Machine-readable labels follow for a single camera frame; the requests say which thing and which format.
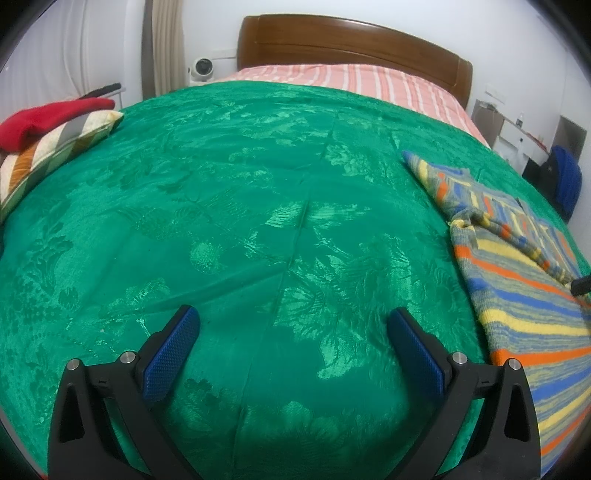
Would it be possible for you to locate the brown wooden headboard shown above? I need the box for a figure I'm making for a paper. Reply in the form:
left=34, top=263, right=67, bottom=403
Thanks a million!
left=237, top=15, right=474, bottom=109

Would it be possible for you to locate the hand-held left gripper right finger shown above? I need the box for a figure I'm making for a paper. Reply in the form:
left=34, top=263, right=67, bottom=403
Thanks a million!
left=388, top=307, right=542, bottom=480

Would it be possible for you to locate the pink striped bedsheet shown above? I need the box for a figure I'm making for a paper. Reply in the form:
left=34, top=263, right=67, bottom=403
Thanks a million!
left=215, top=64, right=491, bottom=148

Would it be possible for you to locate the small white fan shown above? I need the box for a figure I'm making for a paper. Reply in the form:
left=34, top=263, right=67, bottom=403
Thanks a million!
left=188, top=56, right=213, bottom=86

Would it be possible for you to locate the black garment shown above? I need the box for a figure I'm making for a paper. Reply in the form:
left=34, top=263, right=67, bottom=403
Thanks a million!
left=522, top=152, right=561, bottom=195

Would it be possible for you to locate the striped pillow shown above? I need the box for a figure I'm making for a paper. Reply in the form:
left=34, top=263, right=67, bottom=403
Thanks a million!
left=0, top=110, right=125, bottom=222

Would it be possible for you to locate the striped knit sweater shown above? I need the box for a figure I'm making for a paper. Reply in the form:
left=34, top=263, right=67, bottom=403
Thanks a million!
left=402, top=150, right=591, bottom=476

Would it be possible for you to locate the beige curtain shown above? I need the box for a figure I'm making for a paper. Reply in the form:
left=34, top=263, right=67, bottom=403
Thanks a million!
left=142, top=0, right=190, bottom=100

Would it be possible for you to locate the white desk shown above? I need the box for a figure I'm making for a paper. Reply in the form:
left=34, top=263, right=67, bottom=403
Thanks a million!
left=471, top=99, right=552, bottom=162

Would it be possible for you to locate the red knit garment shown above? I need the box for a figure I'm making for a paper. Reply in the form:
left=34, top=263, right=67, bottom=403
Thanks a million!
left=0, top=98, right=116, bottom=152

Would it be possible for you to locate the green patterned blanket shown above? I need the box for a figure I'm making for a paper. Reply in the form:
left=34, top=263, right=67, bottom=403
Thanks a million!
left=0, top=80, right=591, bottom=480

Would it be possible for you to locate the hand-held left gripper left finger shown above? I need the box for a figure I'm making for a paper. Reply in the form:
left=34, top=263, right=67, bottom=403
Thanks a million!
left=47, top=305, right=201, bottom=480

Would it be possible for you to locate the blue jacket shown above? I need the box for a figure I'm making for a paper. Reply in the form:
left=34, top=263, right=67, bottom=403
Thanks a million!
left=551, top=145, right=583, bottom=224

